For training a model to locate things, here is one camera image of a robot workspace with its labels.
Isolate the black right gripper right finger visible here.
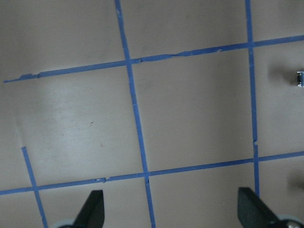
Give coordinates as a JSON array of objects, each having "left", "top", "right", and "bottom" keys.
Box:
[{"left": 237, "top": 187, "right": 280, "bottom": 228}]

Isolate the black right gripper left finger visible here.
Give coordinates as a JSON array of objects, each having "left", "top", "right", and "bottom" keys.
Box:
[{"left": 72, "top": 190, "right": 105, "bottom": 228}]

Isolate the yellow push button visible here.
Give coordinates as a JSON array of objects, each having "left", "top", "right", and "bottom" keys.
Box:
[{"left": 296, "top": 70, "right": 304, "bottom": 88}]

